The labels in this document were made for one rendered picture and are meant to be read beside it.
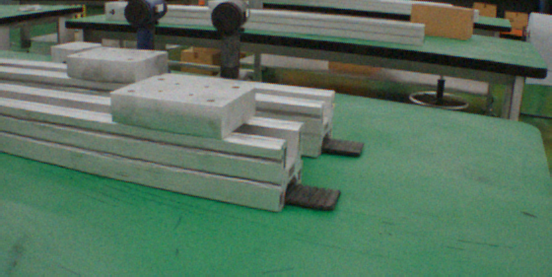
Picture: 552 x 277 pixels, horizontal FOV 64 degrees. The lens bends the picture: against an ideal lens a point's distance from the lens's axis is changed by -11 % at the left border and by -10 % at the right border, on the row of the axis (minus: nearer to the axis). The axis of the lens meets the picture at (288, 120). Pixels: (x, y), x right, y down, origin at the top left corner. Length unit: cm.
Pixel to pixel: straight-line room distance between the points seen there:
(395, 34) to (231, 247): 170
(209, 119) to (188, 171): 9
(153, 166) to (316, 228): 23
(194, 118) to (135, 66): 29
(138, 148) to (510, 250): 47
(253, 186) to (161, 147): 13
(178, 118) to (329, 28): 165
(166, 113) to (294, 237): 21
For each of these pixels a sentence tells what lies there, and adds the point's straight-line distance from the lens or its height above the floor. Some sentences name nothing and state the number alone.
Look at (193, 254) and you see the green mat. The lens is 52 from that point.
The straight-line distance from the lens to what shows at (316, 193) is 63.
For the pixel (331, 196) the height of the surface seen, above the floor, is 79.
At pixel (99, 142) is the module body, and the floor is 83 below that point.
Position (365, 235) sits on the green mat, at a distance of 56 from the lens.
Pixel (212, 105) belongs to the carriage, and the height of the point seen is 90.
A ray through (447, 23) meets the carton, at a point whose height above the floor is 85.
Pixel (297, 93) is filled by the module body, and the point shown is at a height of 86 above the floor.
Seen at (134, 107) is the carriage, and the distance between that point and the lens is 63.
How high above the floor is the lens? 106
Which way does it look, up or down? 17 degrees down
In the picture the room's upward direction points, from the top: 2 degrees clockwise
